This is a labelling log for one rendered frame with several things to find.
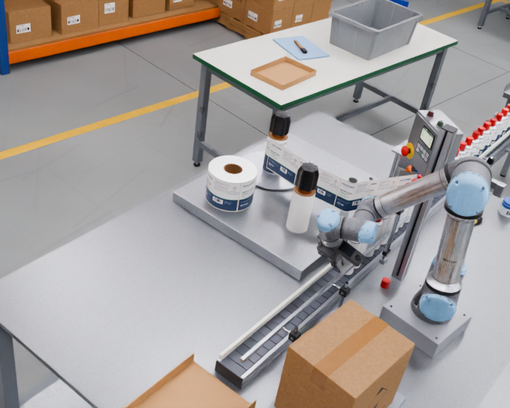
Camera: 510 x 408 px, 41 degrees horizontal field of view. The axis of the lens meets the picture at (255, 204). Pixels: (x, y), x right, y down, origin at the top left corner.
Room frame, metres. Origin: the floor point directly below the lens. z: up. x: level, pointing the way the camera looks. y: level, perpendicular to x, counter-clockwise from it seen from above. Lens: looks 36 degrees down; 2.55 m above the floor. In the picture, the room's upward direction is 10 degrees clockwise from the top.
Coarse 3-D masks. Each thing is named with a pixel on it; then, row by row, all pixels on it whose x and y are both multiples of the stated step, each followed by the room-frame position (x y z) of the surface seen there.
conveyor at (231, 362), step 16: (336, 272) 1.98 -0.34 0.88; (320, 288) 1.87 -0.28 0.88; (336, 288) 1.89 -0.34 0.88; (288, 304) 1.76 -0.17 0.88; (320, 304) 1.79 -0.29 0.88; (272, 320) 1.67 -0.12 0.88; (256, 336) 1.59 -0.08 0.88; (240, 352) 1.51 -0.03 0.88; (256, 352) 1.52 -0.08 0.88; (240, 368) 1.44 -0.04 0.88
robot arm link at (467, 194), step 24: (456, 168) 1.81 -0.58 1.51; (480, 168) 1.77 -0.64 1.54; (456, 192) 1.69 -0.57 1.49; (480, 192) 1.68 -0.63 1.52; (456, 216) 1.69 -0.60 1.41; (480, 216) 1.70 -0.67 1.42; (456, 240) 1.69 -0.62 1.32; (456, 264) 1.68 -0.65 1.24; (432, 288) 1.68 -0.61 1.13; (456, 288) 1.68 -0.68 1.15; (432, 312) 1.66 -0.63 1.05
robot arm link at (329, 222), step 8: (320, 216) 1.82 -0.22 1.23; (328, 216) 1.82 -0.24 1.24; (336, 216) 1.82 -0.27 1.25; (320, 224) 1.80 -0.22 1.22; (328, 224) 1.79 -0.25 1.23; (336, 224) 1.80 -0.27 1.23; (320, 232) 1.83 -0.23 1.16; (328, 232) 1.80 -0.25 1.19; (336, 232) 1.80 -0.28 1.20; (328, 240) 1.83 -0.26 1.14; (336, 240) 1.83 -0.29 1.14
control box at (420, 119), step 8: (424, 112) 2.22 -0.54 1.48; (440, 112) 2.24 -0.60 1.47; (416, 120) 2.21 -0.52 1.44; (424, 120) 2.17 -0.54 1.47; (432, 120) 2.16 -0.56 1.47; (440, 120) 2.17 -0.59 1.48; (448, 120) 2.19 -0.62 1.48; (416, 128) 2.19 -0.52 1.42; (432, 128) 2.12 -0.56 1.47; (416, 136) 2.18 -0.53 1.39; (456, 136) 2.09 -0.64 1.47; (408, 144) 2.21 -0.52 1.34; (416, 144) 2.16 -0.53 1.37; (424, 144) 2.12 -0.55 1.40; (456, 144) 2.10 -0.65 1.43; (416, 152) 2.15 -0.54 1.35; (456, 152) 2.10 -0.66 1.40; (416, 160) 2.14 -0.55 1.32; (448, 160) 2.09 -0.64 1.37; (416, 168) 2.12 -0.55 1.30; (424, 168) 2.08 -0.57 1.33
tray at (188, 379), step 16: (176, 368) 1.41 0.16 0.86; (192, 368) 1.45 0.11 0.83; (160, 384) 1.36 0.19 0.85; (176, 384) 1.38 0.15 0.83; (192, 384) 1.39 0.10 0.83; (208, 384) 1.40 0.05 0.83; (224, 384) 1.41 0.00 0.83; (144, 400) 1.30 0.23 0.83; (160, 400) 1.31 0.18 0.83; (176, 400) 1.32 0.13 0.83; (192, 400) 1.33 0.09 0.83; (208, 400) 1.34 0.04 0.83; (224, 400) 1.35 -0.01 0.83; (240, 400) 1.36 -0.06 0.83; (256, 400) 1.34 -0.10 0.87
